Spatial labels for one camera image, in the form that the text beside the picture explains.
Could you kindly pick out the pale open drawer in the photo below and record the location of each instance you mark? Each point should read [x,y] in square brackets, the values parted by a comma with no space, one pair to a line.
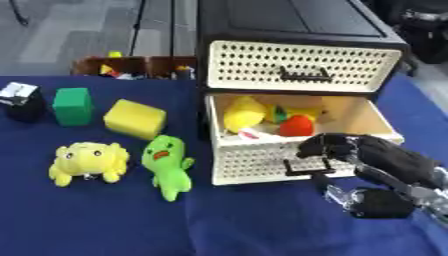
[291,140]

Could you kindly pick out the yellow sponge block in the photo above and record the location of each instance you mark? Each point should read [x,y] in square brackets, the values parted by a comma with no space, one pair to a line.
[134,119]

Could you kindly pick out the green dinosaur soft toy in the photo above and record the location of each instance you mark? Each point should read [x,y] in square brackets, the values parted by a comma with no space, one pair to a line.
[167,163]

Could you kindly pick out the white and red toy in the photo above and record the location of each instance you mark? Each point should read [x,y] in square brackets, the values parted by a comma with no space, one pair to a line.
[256,134]

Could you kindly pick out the red toy fruit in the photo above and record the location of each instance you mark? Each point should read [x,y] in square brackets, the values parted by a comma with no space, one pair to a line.
[296,126]

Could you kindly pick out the black and white box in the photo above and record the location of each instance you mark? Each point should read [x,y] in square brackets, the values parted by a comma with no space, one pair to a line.
[22,101]

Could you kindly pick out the black cabinet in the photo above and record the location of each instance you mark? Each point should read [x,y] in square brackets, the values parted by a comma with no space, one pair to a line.
[291,20]

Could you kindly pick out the pale closed drawer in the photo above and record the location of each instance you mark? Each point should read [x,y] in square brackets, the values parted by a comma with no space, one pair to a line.
[297,66]

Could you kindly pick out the yellow and green toy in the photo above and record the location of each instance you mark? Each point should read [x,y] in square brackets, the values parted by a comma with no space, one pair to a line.
[291,111]

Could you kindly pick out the black tripod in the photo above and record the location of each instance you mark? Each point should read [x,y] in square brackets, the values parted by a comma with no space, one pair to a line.
[153,26]

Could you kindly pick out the yellow frog soft toy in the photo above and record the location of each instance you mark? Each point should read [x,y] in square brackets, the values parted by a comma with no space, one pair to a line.
[88,162]

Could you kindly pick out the brown cardboard box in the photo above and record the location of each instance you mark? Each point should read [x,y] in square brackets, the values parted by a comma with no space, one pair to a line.
[134,66]

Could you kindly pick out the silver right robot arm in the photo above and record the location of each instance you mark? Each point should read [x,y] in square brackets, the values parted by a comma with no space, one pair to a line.
[434,200]

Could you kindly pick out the green cube block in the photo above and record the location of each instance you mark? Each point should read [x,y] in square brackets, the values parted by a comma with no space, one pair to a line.
[73,106]

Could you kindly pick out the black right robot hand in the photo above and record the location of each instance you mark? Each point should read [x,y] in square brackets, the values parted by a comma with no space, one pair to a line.
[385,160]

